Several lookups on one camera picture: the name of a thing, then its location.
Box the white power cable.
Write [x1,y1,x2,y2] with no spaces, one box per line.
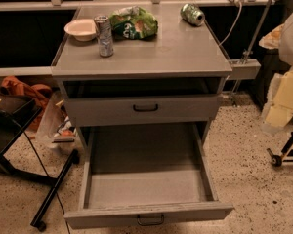
[218,0,244,48]

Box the open grey middle drawer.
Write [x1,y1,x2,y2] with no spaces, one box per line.
[65,123,233,229]

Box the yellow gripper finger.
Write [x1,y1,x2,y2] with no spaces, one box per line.
[264,68,293,128]

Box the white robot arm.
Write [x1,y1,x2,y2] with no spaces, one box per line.
[260,13,293,128]

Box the metal pole stand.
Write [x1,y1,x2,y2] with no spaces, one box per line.
[229,0,281,107]

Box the orange cloth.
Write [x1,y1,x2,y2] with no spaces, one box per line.
[1,76,53,131]

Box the green chip bag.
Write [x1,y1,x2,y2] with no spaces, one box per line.
[109,6,158,40]

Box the clear plastic bag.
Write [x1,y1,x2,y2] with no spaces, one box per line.
[36,91,78,155]

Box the closed grey upper drawer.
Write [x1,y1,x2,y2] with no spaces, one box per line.
[64,95,221,127]

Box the grey drawer cabinet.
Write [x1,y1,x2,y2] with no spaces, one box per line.
[52,4,231,137]

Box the black rolling stand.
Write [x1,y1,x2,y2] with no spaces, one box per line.
[0,88,79,232]

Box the silver redbull can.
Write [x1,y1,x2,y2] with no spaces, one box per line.
[94,15,114,58]

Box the white bowl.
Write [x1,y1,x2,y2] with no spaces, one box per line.
[64,19,97,42]

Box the green soda can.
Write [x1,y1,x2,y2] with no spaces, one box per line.
[180,4,205,26]

